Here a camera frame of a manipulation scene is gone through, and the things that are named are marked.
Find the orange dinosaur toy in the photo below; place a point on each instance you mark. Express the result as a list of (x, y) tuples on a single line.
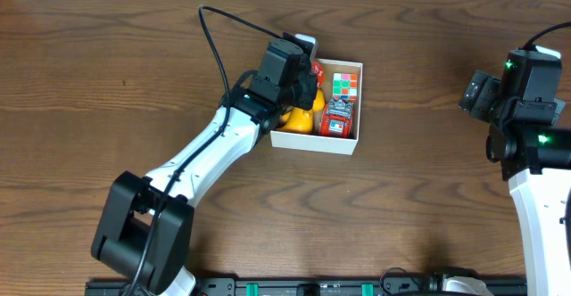
[(301, 121)]

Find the multicoloured puzzle cube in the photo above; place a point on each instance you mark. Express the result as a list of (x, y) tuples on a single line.
[(345, 87)]

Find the red number ball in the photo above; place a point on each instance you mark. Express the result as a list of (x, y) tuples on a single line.
[(318, 70)]

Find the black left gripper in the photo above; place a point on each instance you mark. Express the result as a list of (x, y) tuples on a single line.
[(306, 87)]

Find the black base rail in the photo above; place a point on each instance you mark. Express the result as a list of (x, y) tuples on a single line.
[(395, 281)]

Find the red toy robot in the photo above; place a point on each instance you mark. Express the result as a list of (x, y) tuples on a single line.
[(336, 119)]

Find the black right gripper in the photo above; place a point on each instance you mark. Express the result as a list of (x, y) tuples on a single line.
[(478, 95)]

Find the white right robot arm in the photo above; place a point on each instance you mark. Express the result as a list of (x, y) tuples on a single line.
[(535, 163)]

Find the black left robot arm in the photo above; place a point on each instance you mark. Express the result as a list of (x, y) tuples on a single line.
[(146, 224)]

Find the white cardboard box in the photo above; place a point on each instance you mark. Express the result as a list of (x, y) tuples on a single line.
[(314, 142)]

